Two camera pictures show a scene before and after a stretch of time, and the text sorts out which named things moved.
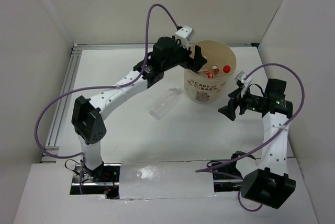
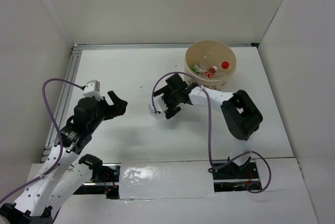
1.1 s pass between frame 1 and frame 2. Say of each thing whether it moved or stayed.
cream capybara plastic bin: stayed
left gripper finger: moved
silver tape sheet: stayed
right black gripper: moved
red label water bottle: moved
